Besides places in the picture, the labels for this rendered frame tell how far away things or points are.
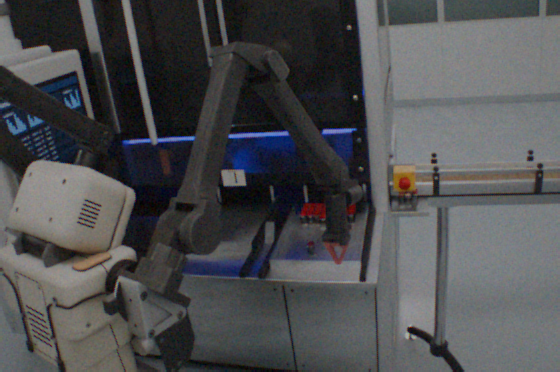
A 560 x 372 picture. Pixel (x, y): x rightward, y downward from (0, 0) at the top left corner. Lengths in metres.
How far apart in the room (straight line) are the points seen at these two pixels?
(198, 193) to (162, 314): 0.22
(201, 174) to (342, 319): 1.17
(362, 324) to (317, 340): 0.21
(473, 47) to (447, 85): 0.58
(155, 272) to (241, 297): 1.16
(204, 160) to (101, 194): 0.20
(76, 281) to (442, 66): 5.65
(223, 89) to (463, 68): 5.40
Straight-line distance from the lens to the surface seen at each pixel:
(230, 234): 1.59
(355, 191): 1.28
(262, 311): 1.97
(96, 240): 0.89
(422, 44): 6.09
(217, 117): 0.89
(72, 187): 0.86
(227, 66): 0.92
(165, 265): 0.82
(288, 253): 1.43
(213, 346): 2.20
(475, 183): 1.70
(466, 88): 6.24
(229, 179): 1.68
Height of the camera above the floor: 1.63
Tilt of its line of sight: 21 degrees down
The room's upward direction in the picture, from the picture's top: 8 degrees counter-clockwise
